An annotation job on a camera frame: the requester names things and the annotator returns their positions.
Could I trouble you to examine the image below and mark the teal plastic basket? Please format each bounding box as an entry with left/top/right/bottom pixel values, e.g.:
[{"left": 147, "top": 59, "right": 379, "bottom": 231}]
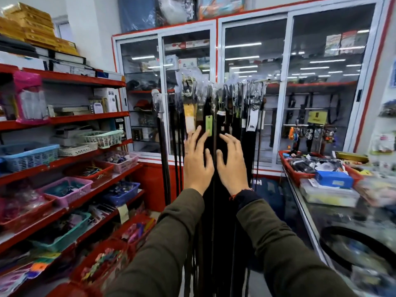
[{"left": 30, "top": 211, "right": 92, "bottom": 253}]

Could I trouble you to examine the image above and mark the white paper tag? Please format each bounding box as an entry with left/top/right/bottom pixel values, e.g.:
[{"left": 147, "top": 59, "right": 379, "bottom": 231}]
[{"left": 246, "top": 109, "right": 260, "bottom": 132}]

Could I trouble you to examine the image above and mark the white shelf price label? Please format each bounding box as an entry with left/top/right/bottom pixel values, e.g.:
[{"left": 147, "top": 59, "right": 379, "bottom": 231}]
[{"left": 117, "top": 204, "right": 130, "bottom": 225}]

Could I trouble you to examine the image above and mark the clear plastic box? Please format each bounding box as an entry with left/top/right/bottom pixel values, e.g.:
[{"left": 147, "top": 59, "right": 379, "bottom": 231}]
[{"left": 299, "top": 179, "right": 361, "bottom": 208}]

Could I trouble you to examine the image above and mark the large blue plastic basket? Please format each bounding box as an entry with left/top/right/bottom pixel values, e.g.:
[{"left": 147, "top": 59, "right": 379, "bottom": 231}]
[{"left": 0, "top": 143, "right": 60, "bottom": 173}]

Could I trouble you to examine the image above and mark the red metal shelving unit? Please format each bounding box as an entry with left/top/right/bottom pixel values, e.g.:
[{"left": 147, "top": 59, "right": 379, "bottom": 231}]
[{"left": 0, "top": 63, "right": 146, "bottom": 297}]

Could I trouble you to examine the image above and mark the pale pink plastic basket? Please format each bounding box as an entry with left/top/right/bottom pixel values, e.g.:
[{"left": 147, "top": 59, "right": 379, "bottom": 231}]
[{"left": 95, "top": 151, "right": 140, "bottom": 174}]

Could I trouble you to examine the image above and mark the colourful printed box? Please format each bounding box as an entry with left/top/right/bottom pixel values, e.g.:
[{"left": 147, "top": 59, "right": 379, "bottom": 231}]
[{"left": 197, "top": 0, "right": 249, "bottom": 20}]

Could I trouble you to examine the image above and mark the person's left forearm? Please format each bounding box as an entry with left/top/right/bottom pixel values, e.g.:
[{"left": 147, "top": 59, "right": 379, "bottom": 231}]
[{"left": 105, "top": 188, "right": 206, "bottom": 297}]

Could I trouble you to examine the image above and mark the person's left hand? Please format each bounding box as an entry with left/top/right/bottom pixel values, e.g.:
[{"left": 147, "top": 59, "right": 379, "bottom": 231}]
[{"left": 184, "top": 125, "right": 215, "bottom": 196}]

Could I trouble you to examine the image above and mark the yellow sign card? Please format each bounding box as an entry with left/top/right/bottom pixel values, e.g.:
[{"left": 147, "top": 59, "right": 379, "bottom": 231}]
[{"left": 308, "top": 111, "right": 328, "bottom": 125}]

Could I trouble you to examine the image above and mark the coiled black belt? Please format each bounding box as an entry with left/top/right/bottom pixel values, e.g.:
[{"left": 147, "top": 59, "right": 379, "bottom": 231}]
[{"left": 319, "top": 226, "right": 396, "bottom": 277}]

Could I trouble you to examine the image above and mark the white glass display cabinet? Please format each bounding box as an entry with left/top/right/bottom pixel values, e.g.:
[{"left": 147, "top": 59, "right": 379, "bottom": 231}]
[{"left": 111, "top": 0, "right": 389, "bottom": 178}]

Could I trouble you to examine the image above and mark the row of hanging black belts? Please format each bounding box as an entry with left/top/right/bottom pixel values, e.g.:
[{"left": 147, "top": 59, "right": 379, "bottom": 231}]
[{"left": 152, "top": 69, "right": 268, "bottom": 297}]

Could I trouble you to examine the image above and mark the glass shop counter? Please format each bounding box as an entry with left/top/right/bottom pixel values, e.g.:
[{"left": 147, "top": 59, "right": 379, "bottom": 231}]
[{"left": 282, "top": 168, "right": 396, "bottom": 297}]

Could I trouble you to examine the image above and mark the blue cardboard box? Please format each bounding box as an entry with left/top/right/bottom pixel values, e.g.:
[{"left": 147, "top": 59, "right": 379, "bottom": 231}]
[{"left": 315, "top": 171, "right": 354, "bottom": 189}]

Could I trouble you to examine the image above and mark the small blue plastic basket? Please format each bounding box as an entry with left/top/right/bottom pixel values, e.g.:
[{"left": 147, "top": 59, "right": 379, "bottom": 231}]
[{"left": 103, "top": 181, "right": 141, "bottom": 207}]

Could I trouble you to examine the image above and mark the purple plastic basket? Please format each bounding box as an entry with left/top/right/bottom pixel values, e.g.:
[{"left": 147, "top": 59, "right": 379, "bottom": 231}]
[{"left": 37, "top": 177, "right": 93, "bottom": 208}]

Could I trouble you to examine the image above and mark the red plastic tray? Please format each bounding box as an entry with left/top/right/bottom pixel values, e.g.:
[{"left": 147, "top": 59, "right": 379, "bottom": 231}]
[{"left": 278, "top": 150, "right": 364, "bottom": 188}]

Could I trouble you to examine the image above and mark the white green plastic basket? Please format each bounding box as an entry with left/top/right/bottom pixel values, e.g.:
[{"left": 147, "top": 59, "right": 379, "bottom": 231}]
[{"left": 80, "top": 129, "right": 124, "bottom": 149}]

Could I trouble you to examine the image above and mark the blue plastic bag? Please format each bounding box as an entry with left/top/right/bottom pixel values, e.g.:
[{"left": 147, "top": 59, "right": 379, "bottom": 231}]
[{"left": 117, "top": 0, "right": 157, "bottom": 33}]

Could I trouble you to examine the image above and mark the pink plastic packet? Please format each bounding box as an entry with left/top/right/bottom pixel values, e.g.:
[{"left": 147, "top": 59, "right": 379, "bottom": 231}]
[{"left": 13, "top": 71, "right": 51, "bottom": 125}]

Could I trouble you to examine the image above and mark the white plastic bag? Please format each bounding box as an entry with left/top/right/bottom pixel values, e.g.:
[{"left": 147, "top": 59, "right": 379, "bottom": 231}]
[{"left": 157, "top": 0, "right": 197, "bottom": 26}]

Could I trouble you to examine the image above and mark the stack of yellow boxes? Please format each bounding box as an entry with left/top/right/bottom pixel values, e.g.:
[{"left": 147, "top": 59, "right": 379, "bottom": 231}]
[{"left": 0, "top": 2, "right": 78, "bottom": 57}]

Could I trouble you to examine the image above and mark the key ring display stand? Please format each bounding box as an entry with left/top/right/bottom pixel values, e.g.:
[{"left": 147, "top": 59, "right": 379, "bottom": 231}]
[{"left": 283, "top": 123, "right": 337, "bottom": 153}]

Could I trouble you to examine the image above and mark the person's right hand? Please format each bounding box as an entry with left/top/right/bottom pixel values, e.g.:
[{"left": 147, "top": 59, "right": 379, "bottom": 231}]
[{"left": 216, "top": 133, "right": 250, "bottom": 197}]

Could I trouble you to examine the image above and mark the yellow metal tray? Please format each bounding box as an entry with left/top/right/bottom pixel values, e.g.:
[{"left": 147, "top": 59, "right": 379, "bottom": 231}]
[{"left": 335, "top": 151, "right": 369, "bottom": 163}]

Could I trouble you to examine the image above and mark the stack of black white boxes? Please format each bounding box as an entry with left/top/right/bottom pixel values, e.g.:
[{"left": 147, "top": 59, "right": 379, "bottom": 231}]
[{"left": 0, "top": 36, "right": 97, "bottom": 78}]

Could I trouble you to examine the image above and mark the red cap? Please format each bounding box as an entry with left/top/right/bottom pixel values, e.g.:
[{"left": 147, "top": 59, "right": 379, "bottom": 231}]
[{"left": 133, "top": 99, "right": 153, "bottom": 112}]

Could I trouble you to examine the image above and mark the person's right forearm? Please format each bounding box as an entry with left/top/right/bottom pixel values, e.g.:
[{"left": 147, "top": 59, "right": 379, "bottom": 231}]
[{"left": 230, "top": 190, "right": 358, "bottom": 297}]

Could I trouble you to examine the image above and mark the white product box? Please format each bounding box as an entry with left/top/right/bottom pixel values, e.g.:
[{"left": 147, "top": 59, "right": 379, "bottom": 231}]
[{"left": 93, "top": 87, "right": 119, "bottom": 113}]

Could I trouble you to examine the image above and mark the red thread bracelet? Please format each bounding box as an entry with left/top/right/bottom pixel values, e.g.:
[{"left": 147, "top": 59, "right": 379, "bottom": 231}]
[{"left": 229, "top": 188, "right": 254, "bottom": 201}]

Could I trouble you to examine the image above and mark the flat white plastic basket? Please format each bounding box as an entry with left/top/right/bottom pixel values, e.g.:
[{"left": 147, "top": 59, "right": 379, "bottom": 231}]
[{"left": 58, "top": 142, "right": 99, "bottom": 157}]

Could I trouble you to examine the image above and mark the yellow paper tag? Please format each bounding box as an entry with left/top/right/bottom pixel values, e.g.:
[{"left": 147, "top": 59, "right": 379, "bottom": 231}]
[{"left": 184, "top": 104, "right": 197, "bottom": 134}]

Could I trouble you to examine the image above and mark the red plastic basket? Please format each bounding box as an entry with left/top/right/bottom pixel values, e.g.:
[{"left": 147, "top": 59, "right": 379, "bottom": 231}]
[
  {"left": 64, "top": 161, "right": 114, "bottom": 189},
  {"left": 0, "top": 194, "right": 57, "bottom": 233},
  {"left": 71, "top": 239, "right": 129, "bottom": 286},
  {"left": 112, "top": 213, "right": 157, "bottom": 252}
]

